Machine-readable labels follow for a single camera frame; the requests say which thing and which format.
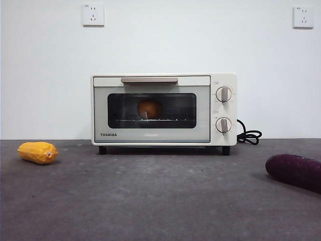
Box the glass oven door with handle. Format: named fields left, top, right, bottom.
left=92, top=76, right=211, bottom=144

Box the purple sweet potato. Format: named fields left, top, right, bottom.
left=265, top=154, right=321, bottom=194

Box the cream Toshiba toaster oven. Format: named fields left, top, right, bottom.
left=90, top=72, right=238, bottom=156

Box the black oven power cable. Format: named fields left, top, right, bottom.
left=237, top=119, right=263, bottom=146

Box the yellow corn cob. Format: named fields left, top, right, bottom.
left=17, top=142, right=59, bottom=166

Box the white wall socket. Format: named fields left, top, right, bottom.
left=83, top=4, right=105, bottom=28
left=292, top=6, right=314, bottom=29

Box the cream oven knob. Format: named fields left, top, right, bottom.
left=215, top=117, right=232, bottom=134
left=215, top=86, right=232, bottom=103

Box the brown round potato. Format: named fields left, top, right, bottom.
left=137, top=100, right=163, bottom=119

